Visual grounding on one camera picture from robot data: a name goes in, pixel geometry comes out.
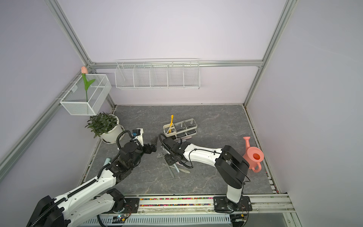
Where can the artificial pink tulip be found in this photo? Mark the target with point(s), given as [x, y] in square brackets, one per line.
[87, 83]

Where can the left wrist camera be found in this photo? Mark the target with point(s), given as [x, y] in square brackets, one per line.
[138, 136]

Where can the white mesh box basket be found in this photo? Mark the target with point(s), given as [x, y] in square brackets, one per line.
[78, 101]

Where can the light blue toothbrush vertical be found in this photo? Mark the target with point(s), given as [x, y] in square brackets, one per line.
[175, 168]

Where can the pink watering can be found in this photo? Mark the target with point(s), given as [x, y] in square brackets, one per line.
[253, 155]

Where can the pink toothbrush near holder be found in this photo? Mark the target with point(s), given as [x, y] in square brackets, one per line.
[184, 138]

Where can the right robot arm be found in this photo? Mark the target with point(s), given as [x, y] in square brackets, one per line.
[230, 164]

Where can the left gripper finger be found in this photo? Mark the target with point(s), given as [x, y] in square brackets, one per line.
[148, 149]
[154, 141]

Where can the potted green plant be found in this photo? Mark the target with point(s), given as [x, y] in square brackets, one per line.
[106, 126]

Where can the white vent grille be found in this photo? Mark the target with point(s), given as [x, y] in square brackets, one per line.
[166, 220]

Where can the cream toothbrush holder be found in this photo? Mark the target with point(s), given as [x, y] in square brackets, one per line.
[181, 129]

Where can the yellow toothbrush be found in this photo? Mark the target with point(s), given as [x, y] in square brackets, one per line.
[171, 124]

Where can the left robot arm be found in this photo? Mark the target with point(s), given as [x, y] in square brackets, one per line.
[97, 195]

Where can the white wire wall basket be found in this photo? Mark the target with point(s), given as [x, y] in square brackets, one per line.
[172, 73]

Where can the grey-green toothbrush vertical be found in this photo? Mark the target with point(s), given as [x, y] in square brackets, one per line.
[170, 171]

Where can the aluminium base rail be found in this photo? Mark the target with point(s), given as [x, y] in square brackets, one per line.
[154, 205]

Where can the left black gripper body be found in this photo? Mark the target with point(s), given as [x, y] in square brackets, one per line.
[140, 150]

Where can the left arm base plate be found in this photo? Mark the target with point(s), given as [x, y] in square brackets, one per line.
[127, 205]

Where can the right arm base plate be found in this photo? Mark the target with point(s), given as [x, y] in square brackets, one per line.
[223, 205]

